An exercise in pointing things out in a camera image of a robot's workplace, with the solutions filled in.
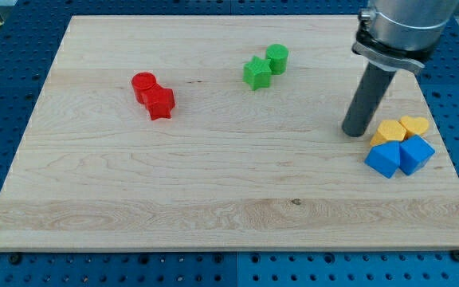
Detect blue pentagon block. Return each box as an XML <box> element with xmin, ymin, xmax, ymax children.
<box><xmin>364</xmin><ymin>141</ymin><xmax>400</xmax><ymax>179</ymax></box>

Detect blue cube block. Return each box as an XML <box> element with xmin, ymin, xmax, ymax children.
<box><xmin>399</xmin><ymin>136</ymin><xmax>435</xmax><ymax>175</ymax></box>

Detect yellow hexagon block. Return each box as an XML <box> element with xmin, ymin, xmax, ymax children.
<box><xmin>370</xmin><ymin>120</ymin><xmax>406</xmax><ymax>147</ymax></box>

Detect wooden board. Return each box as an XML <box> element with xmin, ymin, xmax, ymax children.
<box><xmin>0</xmin><ymin>15</ymin><xmax>459</xmax><ymax>253</ymax></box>

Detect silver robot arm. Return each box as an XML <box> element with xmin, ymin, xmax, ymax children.
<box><xmin>352</xmin><ymin>0</ymin><xmax>458</xmax><ymax>74</ymax></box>

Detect green cylinder block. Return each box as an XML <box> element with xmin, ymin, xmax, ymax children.
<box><xmin>265</xmin><ymin>44</ymin><xmax>288</xmax><ymax>75</ymax></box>

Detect green star block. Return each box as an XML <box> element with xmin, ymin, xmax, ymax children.
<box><xmin>242</xmin><ymin>56</ymin><xmax>272</xmax><ymax>91</ymax></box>

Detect yellow heart block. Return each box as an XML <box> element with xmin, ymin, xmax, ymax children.
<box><xmin>399</xmin><ymin>116</ymin><xmax>430</xmax><ymax>139</ymax></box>

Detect red star block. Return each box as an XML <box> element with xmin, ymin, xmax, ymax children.
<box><xmin>141</xmin><ymin>88</ymin><xmax>175</xmax><ymax>120</ymax></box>

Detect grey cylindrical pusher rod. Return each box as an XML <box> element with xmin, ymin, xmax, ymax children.
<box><xmin>342</xmin><ymin>63</ymin><xmax>396</xmax><ymax>137</ymax></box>

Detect red cylinder block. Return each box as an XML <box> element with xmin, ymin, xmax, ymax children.
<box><xmin>131</xmin><ymin>72</ymin><xmax>159</xmax><ymax>105</ymax></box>

